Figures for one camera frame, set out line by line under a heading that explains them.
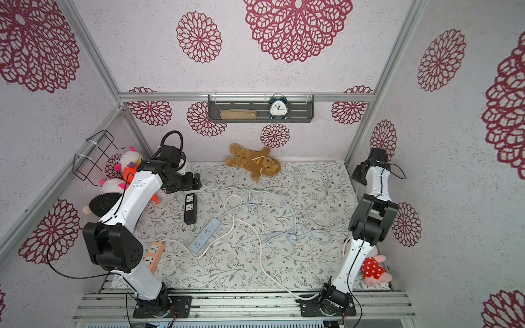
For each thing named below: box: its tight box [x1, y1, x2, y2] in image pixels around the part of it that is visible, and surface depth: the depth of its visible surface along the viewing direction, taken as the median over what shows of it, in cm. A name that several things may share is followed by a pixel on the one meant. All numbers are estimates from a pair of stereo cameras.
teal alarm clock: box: [268, 92, 290, 120], surface depth 92 cm
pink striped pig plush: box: [99, 177, 127, 195], surface depth 85 cm
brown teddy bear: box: [224, 142, 281, 182], surface depth 114 cm
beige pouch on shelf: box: [220, 109, 258, 120], surface depth 91 cm
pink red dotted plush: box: [360, 254, 393, 287], surface depth 78 cm
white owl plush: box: [119, 151, 142, 169], surface depth 97 cm
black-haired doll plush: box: [88, 192, 122, 218], surface depth 78 cm
